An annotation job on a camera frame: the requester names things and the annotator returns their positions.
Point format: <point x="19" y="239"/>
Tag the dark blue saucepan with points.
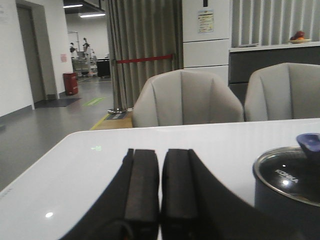
<point x="300" y="215"/>

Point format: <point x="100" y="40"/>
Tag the red trash bin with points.
<point x="70" y="83"/>

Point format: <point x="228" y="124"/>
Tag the left beige chair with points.
<point x="184" y="97"/>

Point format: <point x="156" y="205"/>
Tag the glass lid with blue knob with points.
<point x="293" y="171"/>

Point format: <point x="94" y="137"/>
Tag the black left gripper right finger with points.
<point x="197" y="206"/>

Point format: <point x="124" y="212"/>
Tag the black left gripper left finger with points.
<point x="128" y="209"/>

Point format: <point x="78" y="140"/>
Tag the blue yellow fridge sticker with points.
<point x="205" y="20"/>

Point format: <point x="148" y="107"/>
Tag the grey door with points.
<point x="31" y="53"/>

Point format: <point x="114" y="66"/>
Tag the beige chair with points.
<point x="184" y="97"/>
<point x="283" y="91"/>

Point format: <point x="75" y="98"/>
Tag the beige curtain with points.
<point x="141" y="29"/>

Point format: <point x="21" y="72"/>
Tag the right beige chair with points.
<point x="283" y="91"/>

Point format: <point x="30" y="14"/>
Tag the grey counter cabinet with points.
<point x="243" y="63"/>

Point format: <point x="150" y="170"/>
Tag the red barrier belt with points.
<point x="145" y="59"/>

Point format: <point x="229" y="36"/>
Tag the white refrigerator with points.
<point x="207" y="52"/>

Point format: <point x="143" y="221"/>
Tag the fruit plate on counter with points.
<point x="299" y="38"/>

